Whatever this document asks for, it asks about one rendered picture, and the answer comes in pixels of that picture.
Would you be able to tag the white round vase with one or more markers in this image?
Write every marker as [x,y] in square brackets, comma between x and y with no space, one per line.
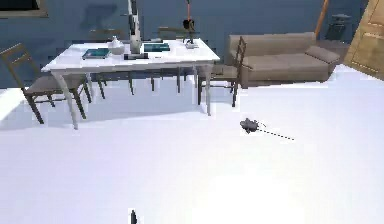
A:
[116,46]

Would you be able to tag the orange floor lamp pole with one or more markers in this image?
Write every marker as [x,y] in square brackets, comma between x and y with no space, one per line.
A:
[321,18]

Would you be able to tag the black remote control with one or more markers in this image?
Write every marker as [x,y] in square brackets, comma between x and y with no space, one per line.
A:
[136,56]

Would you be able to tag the light wooden room door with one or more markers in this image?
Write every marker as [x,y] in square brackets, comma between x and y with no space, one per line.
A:
[368,43]

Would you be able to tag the brown wooden chair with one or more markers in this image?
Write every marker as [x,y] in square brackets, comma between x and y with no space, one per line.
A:
[240,53]
[43,85]
[131,83]

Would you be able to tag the white dining table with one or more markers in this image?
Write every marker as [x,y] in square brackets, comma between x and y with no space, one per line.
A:
[173,56]

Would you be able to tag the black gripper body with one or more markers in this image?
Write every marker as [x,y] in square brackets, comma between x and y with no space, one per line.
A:
[133,218]

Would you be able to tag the beige sofa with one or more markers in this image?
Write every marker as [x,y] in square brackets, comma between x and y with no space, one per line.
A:
[283,63]

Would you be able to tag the dark grey bin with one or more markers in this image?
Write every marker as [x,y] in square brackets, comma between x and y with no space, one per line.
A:
[337,28]

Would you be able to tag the window with beige frame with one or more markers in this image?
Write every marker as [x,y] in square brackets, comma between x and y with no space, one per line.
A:
[20,13]

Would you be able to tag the teal book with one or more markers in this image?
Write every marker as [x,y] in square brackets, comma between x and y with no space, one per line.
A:
[96,53]
[156,47]

